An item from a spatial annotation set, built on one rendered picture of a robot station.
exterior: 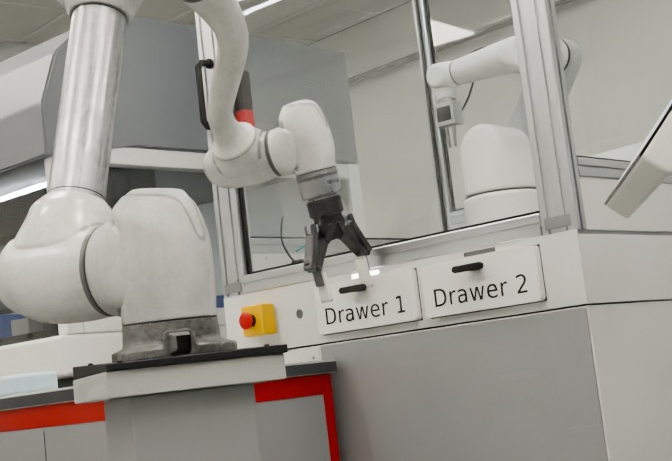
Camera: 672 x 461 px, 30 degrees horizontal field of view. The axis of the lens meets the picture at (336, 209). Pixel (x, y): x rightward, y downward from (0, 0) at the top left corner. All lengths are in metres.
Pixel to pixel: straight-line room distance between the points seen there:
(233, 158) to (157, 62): 0.96
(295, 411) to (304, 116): 0.64
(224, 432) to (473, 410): 0.79
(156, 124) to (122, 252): 1.52
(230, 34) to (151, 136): 1.09
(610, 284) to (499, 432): 0.37
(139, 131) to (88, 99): 1.22
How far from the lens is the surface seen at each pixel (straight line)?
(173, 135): 3.54
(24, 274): 2.13
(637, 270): 2.64
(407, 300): 2.68
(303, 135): 2.63
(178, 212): 2.01
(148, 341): 1.99
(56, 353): 3.23
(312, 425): 2.77
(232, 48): 2.47
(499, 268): 2.54
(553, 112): 2.50
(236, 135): 2.65
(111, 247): 2.03
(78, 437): 2.59
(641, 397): 2.58
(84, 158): 2.20
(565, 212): 2.48
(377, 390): 2.78
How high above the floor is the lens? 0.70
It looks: 8 degrees up
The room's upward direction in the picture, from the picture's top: 7 degrees counter-clockwise
